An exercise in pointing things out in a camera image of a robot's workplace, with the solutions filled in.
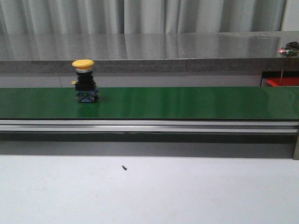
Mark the grey stone counter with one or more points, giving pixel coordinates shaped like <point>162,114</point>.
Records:
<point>147,53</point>

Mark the green conveyor belt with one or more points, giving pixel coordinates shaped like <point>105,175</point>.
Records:
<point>269,103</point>

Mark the red plastic tray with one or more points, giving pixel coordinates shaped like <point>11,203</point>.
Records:
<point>289,81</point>

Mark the circuit board with red LED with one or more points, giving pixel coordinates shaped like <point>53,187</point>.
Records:
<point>291,48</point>

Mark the grey curtain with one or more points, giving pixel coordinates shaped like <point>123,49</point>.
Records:
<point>139,16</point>

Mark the aluminium conveyor frame rail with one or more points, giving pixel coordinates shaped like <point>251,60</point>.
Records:
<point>267,139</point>

